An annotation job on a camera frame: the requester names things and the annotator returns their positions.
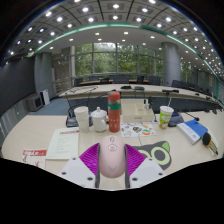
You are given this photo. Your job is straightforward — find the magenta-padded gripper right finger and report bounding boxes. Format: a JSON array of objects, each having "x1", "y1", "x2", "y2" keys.
[{"x1": 124, "y1": 143, "x2": 167, "y2": 189}]

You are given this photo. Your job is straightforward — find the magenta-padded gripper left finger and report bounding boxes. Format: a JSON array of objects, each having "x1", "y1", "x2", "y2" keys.
[{"x1": 58, "y1": 142, "x2": 101, "y2": 189}]

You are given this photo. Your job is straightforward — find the pink computer mouse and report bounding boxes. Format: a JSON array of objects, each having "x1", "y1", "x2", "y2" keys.
[{"x1": 98, "y1": 134, "x2": 127, "y2": 179}]

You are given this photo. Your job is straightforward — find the cat face mouse pad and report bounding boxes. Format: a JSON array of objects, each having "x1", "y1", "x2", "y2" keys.
[{"x1": 137, "y1": 140, "x2": 173, "y2": 171}]

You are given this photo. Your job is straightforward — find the white printed document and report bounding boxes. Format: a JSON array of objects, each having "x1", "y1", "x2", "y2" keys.
[{"x1": 45, "y1": 126, "x2": 80, "y2": 161}]

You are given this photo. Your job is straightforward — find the colourful sticker sheet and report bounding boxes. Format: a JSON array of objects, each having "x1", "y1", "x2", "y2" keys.
[{"x1": 120, "y1": 121, "x2": 158, "y2": 138}]

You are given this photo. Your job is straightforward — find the red and white leaflet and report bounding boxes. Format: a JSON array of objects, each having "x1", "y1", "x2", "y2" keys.
[{"x1": 21, "y1": 148, "x2": 48, "y2": 170}]

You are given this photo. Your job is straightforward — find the stack of white paper cups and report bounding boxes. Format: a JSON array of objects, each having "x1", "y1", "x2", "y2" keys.
[{"x1": 73, "y1": 105, "x2": 91, "y2": 134}]

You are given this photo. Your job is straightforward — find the white lidded ceramic mug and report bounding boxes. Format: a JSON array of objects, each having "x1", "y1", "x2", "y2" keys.
[{"x1": 90, "y1": 106, "x2": 109, "y2": 133}]

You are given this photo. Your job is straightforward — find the green printed paper cup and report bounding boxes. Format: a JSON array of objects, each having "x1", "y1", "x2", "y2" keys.
[{"x1": 158, "y1": 105, "x2": 175, "y2": 130}]

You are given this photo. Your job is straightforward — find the white cardboard box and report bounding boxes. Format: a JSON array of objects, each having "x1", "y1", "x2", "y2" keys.
[{"x1": 121, "y1": 102, "x2": 156, "y2": 124}]

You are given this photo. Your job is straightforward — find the blue and white book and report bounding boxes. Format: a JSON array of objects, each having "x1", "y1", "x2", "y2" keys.
[{"x1": 176, "y1": 118, "x2": 209, "y2": 145}]

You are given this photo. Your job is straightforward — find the red insulated drink bottle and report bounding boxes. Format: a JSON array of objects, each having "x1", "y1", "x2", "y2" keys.
[{"x1": 106, "y1": 91, "x2": 122, "y2": 134}]

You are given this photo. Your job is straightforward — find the white floor appliance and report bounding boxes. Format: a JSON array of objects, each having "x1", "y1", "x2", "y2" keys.
[{"x1": 39, "y1": 89, "x2": 51, "y2": 106}]

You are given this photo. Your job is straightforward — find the long curved conference desk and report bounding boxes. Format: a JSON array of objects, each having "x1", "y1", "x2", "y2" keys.
[{"x1": 58, "y1": 83, "x2": 222, "y2": 105}]

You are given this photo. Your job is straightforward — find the dark office chairs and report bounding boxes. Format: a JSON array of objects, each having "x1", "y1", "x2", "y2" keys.
[{"x1": 74, "y1": 74, "x2": 214, "y2": 98}]

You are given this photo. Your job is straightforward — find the ceiling lights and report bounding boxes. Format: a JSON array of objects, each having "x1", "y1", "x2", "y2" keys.
[{"x1": 6, "y1": 0, "x2": 223, "y2": 73}]

